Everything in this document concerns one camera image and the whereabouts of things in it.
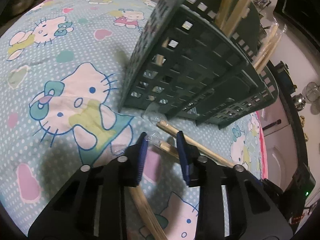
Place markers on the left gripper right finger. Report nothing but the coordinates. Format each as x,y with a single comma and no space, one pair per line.
233,203

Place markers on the Hello Kitty blue tablecloth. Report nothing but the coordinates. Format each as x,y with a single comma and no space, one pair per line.
62,72

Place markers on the bamboo chopstick pair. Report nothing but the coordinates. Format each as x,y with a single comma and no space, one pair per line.
223,13
166,127
171,150
235,17
146,213
268,47

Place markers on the dark teal enamel pot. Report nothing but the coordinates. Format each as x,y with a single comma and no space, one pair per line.
284,77

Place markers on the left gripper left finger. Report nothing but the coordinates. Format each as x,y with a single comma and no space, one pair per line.
91,204

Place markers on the steel pot on shelf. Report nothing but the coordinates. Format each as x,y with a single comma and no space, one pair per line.
20,6

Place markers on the green plastic utensil basket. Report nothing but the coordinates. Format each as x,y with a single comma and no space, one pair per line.
184,63

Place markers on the hanging wire skimmer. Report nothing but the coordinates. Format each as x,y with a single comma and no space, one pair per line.
311,92

